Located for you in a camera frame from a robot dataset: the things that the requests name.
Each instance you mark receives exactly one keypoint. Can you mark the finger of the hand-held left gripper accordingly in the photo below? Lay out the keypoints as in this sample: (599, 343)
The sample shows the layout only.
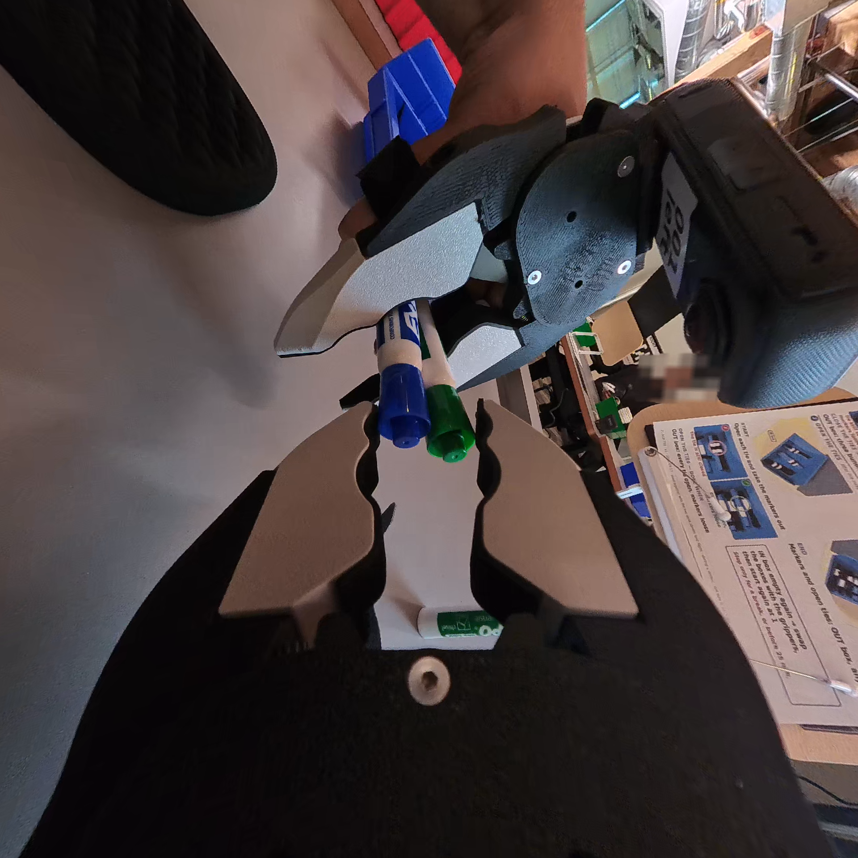
(489, 349)
(402, 268)

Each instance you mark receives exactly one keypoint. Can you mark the printed instruction sheet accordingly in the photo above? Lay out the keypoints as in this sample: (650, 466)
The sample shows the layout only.
(757, 569)

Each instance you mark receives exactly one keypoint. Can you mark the black wrist rest pad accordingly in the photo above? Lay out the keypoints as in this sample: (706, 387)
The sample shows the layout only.
(134, 100)

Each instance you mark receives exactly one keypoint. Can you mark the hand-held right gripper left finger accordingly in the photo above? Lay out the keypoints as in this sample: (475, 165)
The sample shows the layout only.
(301, 536)

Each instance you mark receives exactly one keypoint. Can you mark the white document stand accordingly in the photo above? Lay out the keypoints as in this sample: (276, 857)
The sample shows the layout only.
(660, 495)

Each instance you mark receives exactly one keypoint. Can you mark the blue plastic bin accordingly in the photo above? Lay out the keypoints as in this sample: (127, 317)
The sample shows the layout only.
(408, 93)

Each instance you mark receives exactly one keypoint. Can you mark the green dry erase marker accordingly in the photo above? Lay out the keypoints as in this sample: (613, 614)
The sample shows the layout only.
(462, 623)
(445, 415)

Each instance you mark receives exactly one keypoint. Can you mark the blue dry erase marker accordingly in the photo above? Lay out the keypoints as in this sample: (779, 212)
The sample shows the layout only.
(401, 375)

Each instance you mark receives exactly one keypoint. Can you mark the red plastic bin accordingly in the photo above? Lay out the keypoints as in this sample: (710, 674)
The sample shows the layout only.
(415, 19)

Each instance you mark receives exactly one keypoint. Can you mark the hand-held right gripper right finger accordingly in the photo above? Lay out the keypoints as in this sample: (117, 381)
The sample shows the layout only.
(555, 536)

